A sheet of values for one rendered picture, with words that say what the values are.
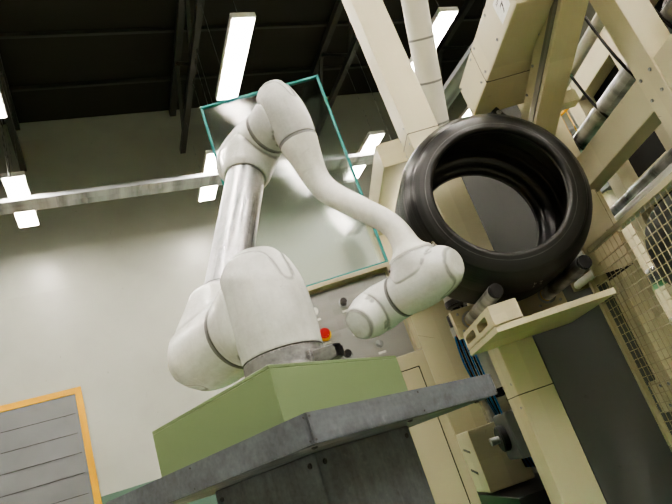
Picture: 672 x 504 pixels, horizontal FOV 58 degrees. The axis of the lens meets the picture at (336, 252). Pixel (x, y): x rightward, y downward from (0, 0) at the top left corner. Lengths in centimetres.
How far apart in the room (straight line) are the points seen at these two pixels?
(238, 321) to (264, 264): 11
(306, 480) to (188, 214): 1094
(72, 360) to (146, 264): 203
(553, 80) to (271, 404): 162
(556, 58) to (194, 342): 148
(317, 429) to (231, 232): 75
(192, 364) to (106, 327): 968
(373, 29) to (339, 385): 191
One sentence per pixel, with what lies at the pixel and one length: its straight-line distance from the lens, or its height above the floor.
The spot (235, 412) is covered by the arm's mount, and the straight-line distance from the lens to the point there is 98.
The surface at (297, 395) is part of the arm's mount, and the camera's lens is 94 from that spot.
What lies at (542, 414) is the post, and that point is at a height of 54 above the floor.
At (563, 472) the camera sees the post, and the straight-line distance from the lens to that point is 216.
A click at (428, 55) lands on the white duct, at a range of 300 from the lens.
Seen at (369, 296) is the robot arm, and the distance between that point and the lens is 138.
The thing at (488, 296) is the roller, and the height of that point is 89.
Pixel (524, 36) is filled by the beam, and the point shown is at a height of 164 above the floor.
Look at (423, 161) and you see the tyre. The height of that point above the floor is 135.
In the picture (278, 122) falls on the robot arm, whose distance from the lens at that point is 155.
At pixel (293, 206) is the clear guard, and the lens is 256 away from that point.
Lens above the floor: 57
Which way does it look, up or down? 19 degrees up
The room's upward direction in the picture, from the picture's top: 19 degrees counter-clockwise
